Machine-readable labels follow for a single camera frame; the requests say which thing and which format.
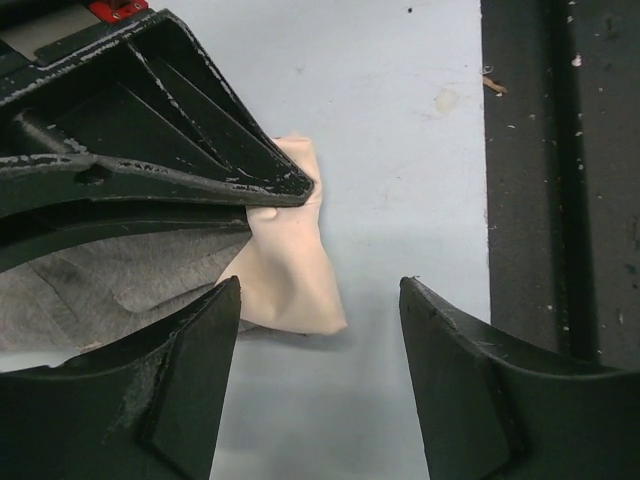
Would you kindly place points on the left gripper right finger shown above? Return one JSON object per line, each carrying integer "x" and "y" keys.
{"x": 491, "y": 406}

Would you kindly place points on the grey beige underwear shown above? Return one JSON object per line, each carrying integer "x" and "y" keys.
{"x": 88, "y": 296}

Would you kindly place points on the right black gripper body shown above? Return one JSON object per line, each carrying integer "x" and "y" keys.
{"x": 48, "y": 32}

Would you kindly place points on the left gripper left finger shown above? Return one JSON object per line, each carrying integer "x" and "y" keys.
{"x": 147, "y": 406}

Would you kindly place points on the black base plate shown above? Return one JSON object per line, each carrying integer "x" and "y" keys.
{"x": 562, "y": 160}

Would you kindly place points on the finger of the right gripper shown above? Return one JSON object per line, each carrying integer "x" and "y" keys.
{"x": 151, "y": 118}
{"x": 29, "y": 235}

